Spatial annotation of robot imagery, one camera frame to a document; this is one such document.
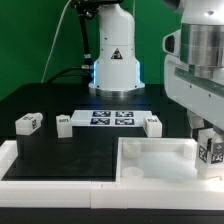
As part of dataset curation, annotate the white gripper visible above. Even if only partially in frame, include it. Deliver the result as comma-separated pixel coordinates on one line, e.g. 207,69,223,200
164,55,224,154

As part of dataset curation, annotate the white square table top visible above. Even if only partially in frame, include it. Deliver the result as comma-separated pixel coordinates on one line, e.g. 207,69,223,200
115,136,224,183

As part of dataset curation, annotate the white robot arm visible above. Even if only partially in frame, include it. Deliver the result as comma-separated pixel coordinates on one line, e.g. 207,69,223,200
71,0,224,154

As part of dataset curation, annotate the white u-shaped fence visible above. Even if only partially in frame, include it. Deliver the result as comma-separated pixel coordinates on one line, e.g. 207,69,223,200
0,141,224,210

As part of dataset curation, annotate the white plate with tags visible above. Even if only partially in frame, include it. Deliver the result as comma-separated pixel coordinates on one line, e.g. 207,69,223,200
71,110,152,127

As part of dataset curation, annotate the black cable bundle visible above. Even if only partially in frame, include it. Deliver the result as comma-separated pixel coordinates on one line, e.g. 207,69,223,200
46,4,95,84

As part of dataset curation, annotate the white cable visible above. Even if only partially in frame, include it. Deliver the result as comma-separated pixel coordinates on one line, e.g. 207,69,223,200
40,0,73,84

